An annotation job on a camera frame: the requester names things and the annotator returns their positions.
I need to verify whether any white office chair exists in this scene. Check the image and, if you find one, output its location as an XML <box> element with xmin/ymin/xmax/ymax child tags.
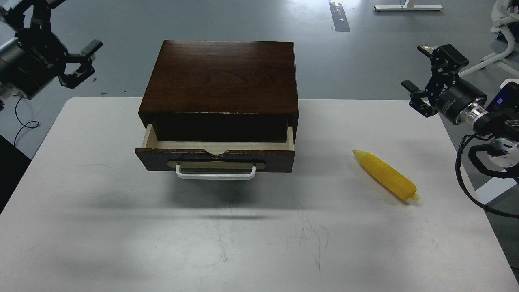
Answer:
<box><xmin>459</xmin><ymin>0</ymin><xmax>519</xmax><ymax>77</ymax></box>

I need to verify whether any dark wooden drawer cabinet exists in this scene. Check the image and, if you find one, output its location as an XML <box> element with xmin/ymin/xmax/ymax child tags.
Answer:
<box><xmin>138</xmin><ymin>40</ymin><xmax>300</xmax><ymax>142</ymax></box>

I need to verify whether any yellow corn cob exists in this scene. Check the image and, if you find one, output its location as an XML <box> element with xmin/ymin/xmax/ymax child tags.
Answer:
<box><xmin>352</xmin><ymin>149</ymin><xmax>420</xmax><ymax>201</ymax></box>

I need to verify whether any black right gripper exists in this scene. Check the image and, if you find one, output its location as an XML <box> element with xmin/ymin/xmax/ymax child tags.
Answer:
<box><xmin>401</xmin><ymin>44</ymin><xmax>487</xmax><ymax>125</ymax></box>

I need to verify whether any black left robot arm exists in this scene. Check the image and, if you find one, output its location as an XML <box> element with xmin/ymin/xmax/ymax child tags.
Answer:
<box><xmin>0</xmin><ymin>0</ymin><xmax>103</xmax><ymax>107</ymax></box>

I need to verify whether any black cable on floor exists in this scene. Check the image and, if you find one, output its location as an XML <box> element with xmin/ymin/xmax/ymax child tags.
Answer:
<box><xmin>13</xmin><ymin>97</ymin><xmax>40</xmax><ymax>146</ymax></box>

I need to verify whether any wooden drawer with white handle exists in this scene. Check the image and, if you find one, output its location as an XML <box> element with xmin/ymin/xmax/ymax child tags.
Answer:
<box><xmin>135</xmin><ymin>125</ymin><xmax>296</xmax><ymax>180</ymax></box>

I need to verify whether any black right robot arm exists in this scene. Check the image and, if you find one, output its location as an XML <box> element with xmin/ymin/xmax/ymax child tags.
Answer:
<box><xmin>401</xmin><ymin>44</ymin><xmax>519</xmax><ymax>219</ymax></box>

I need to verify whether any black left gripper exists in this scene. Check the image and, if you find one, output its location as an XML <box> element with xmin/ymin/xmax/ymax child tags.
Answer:
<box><xmin>0</xmin><ymin>0</ymin><xmax>103</xmax><ymax>100</ymax></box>

